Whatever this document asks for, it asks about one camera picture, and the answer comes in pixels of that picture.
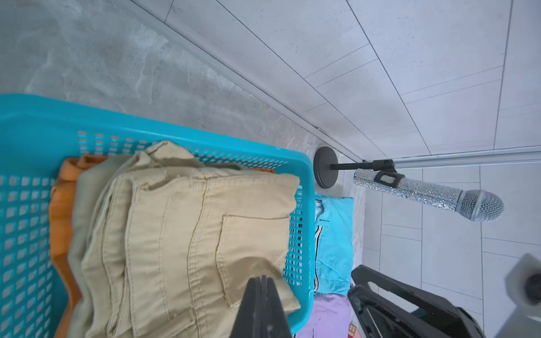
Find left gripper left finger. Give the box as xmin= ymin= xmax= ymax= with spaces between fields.
xmin=230 ymin=276 xmax=264 ymax=338

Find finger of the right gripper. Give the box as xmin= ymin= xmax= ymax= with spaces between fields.
xmin=348 ymin=265 xmax=485 ymax=338

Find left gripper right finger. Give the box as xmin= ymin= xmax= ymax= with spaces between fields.
xmin=263 ymin=276 xmax=292 ymax=338

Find purple pants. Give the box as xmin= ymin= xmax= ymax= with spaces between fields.
xmin=294 ymin=294 xmax=352 ymax=338

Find teal pants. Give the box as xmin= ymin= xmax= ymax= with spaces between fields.
xmin=314 ymin=193 xmax=354 ymax=295

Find khaki pants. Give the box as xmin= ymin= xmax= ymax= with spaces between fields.
xmin=67 ymin=141 xmax=300 ymax=337

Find orange pants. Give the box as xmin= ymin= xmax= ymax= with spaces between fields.
xmin=49 ymin=154 xmax=108 ymax=337

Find teal plastic basket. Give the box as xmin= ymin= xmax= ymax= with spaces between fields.
xmin=1 ymin=94 xmax=315 ymax=337

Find pink patterned small box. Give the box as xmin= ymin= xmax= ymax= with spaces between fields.
xmin=348 ymin=324 xmax=362 ymax=338

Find glitter microphone on stand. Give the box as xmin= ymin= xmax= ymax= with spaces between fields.
xmin=314 ymin=146 xmax=504 ymax=223

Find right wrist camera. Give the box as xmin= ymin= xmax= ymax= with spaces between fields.
xmin=496 ymin=253 xmax=540 ymax=338

